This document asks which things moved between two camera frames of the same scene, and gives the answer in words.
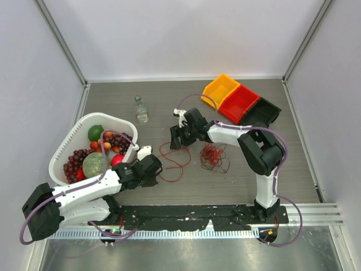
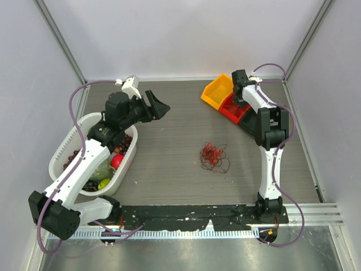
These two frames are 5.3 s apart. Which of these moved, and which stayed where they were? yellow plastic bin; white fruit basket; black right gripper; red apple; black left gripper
Moved: black right gripper; black left gripper
Stayed: red apple; white fruit basket; yellow plastic bin
